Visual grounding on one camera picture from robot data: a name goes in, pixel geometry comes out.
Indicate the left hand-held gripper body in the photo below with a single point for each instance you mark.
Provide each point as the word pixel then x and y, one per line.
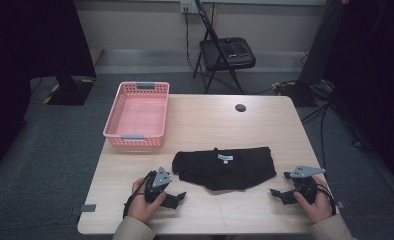
pixel 158 181

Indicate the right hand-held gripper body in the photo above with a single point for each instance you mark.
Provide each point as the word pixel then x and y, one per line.
pixel 305 185

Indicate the black printed t-shirt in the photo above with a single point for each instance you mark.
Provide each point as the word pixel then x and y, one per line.
pixel 225 170

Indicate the person's right hand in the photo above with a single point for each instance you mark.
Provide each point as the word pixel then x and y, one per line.
pixel 315 210

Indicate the person's left hand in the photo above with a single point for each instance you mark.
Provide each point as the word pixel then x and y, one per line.
pixel 141 206

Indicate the grey tape piece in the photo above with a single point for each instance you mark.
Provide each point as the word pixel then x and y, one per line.
pixel 88 208
pixel 340 204

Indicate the pink plastic basket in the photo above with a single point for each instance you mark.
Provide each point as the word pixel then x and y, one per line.
pixel 136 116

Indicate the black table grommet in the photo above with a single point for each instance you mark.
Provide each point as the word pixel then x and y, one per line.
pixel 240 108

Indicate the black striped stand base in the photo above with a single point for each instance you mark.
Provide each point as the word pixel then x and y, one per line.
pixel 70 93
pixel 298 93

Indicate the black folding chair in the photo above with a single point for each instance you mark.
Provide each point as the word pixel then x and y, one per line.
pixel 218 58

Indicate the dark curtain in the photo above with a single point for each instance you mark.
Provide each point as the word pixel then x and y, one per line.
pixel 25 50
pixel 378 66

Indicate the black pedal device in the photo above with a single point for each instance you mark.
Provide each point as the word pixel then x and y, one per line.
pixel 233 49

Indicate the white wall socket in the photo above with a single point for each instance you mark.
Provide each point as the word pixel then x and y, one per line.
pixel 186 6

